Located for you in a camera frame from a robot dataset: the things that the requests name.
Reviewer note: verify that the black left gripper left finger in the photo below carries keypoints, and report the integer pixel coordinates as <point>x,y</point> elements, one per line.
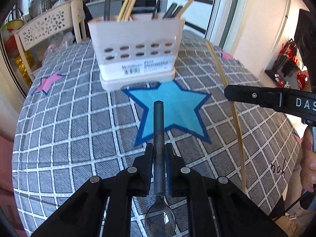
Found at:
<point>135,180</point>

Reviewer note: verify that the white perforated chair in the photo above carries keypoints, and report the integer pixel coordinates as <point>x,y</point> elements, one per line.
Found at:
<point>62,17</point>

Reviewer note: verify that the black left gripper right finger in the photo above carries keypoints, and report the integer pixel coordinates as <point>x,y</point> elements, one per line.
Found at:
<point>181,180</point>

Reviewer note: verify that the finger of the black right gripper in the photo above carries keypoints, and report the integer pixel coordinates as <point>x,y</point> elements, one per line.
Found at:
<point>262,96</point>

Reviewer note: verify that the person's right hand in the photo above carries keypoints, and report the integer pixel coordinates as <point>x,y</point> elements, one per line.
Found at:
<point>307,163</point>

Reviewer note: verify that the pink box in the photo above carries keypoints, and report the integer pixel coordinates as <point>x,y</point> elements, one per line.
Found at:
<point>6,152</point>

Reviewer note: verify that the grey checked star tablecloth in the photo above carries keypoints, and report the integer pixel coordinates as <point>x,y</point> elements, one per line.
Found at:
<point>76,130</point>

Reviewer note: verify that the curved bamboo chopstick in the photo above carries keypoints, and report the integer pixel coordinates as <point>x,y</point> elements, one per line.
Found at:
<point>234,115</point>

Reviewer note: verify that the black handled steel spoon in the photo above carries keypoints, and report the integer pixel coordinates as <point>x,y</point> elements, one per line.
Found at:
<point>106,14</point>

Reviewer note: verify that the white plastic utensil holder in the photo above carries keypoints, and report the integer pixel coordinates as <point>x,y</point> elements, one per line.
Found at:
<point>142,49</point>

